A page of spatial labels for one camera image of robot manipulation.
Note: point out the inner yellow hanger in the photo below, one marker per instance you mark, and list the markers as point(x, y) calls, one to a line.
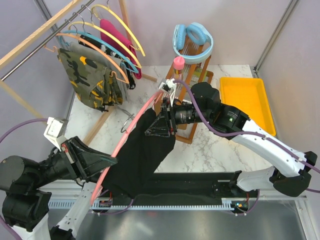
point(117, 41)

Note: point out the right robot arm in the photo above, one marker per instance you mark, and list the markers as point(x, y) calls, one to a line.
point(289, 173)

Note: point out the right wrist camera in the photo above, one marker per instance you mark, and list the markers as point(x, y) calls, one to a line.
point(168, 89)

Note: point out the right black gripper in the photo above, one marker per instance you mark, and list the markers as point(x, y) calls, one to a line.
point(160, 127)

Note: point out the outer yellow hanger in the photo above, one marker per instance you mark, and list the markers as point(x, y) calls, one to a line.
point(137, 46)

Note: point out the yellow hanger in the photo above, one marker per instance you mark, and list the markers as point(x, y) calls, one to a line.
point(117, 41)
point(137, 46)

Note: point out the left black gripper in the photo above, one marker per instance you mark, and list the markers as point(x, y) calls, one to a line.
point(79, 156)

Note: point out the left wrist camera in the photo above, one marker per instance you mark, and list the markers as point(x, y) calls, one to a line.
point(55, 131)

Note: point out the magenta trousers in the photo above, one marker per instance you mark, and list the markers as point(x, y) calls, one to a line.
point(110, 28)

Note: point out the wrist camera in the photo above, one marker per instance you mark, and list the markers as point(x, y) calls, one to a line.
point(55, 131)
point(168, 89)

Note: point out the green booklet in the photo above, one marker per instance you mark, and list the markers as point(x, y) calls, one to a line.
point(196, 76)

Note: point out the pink hanger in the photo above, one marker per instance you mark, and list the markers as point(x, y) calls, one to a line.
point(98, 187)

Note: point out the wooden clothes rack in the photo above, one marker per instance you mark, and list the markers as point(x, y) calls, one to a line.
point(50, 23)

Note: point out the light blue headphones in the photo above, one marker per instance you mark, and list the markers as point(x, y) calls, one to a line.
point(198, 35)

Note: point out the grey trousers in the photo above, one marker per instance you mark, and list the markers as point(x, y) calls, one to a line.
point(96, 56)

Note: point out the wooden desk shelf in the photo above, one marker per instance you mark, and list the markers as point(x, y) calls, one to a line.
point(192, 74)

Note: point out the camouflage trousers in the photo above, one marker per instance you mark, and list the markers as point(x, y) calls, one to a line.
point(92, 81)

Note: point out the pink cap bottle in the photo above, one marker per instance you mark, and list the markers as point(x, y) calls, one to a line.
point(178, 68)

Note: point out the yellow plastic tray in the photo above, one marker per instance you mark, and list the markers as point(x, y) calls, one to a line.
point(249, 95)

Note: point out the blue hanger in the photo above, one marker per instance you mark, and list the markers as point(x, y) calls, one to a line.
point(136, 71)

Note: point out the orange hanger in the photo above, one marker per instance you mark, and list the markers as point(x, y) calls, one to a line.
point(125, 78)

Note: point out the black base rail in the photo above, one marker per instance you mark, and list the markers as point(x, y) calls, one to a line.
point(183, 191)

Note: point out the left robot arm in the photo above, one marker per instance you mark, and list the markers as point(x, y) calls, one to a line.
point(26, 207)

